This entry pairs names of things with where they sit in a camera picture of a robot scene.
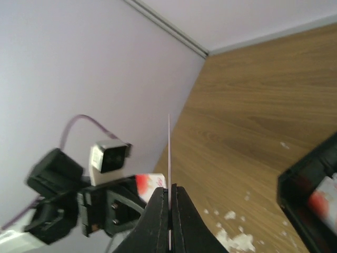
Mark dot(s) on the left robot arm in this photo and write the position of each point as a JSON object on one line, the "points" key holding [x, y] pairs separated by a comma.
{"points": [[67, 199]]}

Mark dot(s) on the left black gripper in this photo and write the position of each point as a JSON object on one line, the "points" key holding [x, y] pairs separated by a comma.
{"points": [[113, 207]]}

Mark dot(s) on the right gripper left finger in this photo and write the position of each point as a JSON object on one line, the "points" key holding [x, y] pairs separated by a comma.
{"points": [[151, 232]]}

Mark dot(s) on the black bin left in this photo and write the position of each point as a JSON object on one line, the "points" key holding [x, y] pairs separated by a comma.
{"points": [[294, 188]]}

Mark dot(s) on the red patterned cards stack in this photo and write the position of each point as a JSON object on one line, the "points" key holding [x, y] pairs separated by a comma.
{"points": [[323, 202]]}

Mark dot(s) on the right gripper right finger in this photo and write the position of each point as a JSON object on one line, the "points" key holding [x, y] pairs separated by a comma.
{"points": [[189, 232]]}

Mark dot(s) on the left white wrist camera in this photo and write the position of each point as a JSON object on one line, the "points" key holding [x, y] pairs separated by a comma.
{"points": [[107, 160]]}

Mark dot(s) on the red circle credit card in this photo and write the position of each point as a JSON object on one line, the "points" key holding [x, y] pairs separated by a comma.
{"points": [[169, 185]]}

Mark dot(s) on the white paper scrap pile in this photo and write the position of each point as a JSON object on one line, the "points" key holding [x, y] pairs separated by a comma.
{"points": [[234, 229]]}

